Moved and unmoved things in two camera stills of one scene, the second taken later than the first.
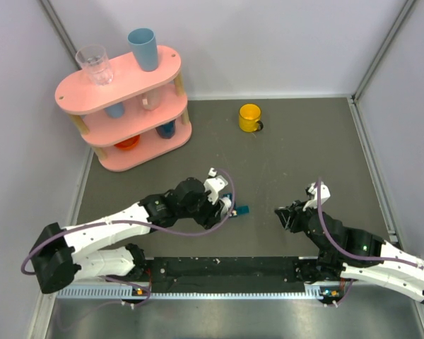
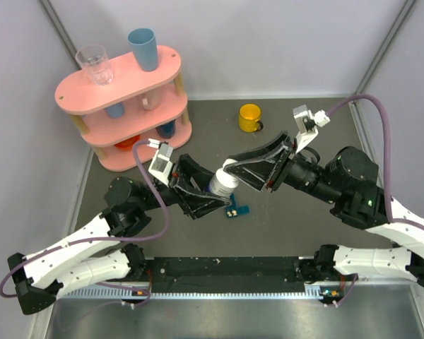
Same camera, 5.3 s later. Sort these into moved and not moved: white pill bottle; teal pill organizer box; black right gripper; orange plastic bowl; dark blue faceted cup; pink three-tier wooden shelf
Moved: white pill bottle; black right gripper
Not moved: teal pill organizer box; pink three-tier wooden shelf; orange plastic bowl; dark blue faceted cup
